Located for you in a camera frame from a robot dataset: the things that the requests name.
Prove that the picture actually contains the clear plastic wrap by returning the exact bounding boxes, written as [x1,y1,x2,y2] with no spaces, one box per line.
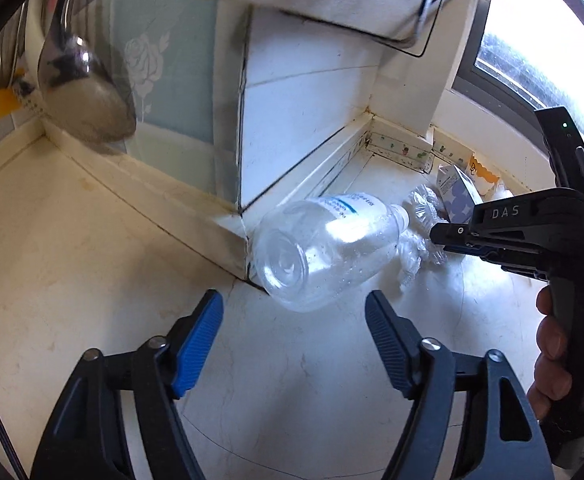
[394,184,454,292]

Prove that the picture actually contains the white carton with blue dots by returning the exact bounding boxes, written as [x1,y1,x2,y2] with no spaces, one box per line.
[436,163,479,224]

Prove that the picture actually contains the orange white packet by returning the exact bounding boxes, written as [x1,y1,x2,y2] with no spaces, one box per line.
[467,155,501,197]

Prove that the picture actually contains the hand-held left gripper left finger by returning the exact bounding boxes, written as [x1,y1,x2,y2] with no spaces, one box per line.
[29,289,224,480]

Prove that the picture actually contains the window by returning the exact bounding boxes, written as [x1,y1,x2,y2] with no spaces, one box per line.
[449,0,584,162]

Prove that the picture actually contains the yellow tag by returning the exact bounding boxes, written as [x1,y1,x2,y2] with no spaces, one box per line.
[0,87,24,119]

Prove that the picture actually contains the stainless steel ladle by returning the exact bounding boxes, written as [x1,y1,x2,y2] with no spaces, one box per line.
[36,0,139,144]

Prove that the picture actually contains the clear plastic bottle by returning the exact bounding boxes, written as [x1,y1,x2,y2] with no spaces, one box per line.
[251,191,411,314]

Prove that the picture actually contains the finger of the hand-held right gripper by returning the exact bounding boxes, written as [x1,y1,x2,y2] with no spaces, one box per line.
[442,242,504,264]
[429,223,474,245]

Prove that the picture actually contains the person's right hand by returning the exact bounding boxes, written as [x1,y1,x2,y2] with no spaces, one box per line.
[527,287,573,422]

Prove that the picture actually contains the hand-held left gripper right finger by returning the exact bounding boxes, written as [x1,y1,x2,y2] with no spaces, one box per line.
[364,290,558,480]

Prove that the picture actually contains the patterned edge sticker strip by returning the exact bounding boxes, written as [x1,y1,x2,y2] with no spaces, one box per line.
[366,126,474,175]

